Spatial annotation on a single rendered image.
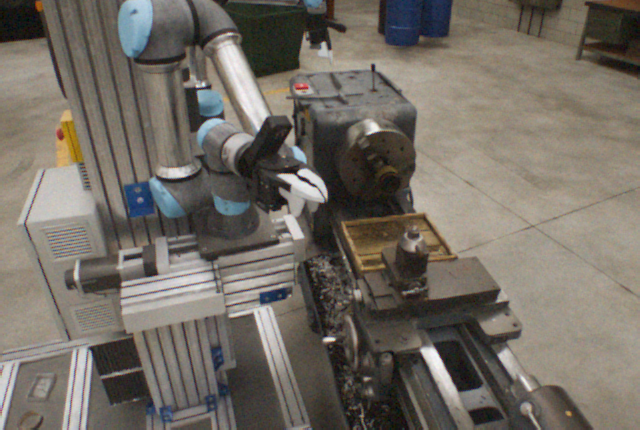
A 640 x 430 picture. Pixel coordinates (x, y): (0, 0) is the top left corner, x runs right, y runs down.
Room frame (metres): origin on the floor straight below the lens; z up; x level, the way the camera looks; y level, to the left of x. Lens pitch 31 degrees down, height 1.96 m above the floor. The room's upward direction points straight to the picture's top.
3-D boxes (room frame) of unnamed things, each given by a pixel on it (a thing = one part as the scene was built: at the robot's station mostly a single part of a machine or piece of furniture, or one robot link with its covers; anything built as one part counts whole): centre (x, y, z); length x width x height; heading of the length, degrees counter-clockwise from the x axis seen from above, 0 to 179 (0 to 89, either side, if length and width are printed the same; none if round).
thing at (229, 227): (1.15, 0.25, 1.21); 0.15 x 0.15 x 0.10
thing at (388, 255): (1.14, -0.26, 0.99); 0.20 x 0.10 x 0.05; 12
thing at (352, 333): (1.04, -0.13, 0.75); 0.27 x 0.10 x 0.23; 12
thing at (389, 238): (1.43, -0.28, 0.89); 0.36 x 0.30 x 0.04; 102
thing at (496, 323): (1.08, -0.35, 0.90); 0.47 x 0.30 x 0.06; 102
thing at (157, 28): (1.07, 0.36, 1.54); 0.15 x 0.12 x 0.55; 129
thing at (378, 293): (1.12, -0.33, 0.95); 0.43 x 0.17 x 0.05; 102
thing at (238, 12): (6.80, 0.89, 0.43); 1.34 x 0.94 x 0.85; 38
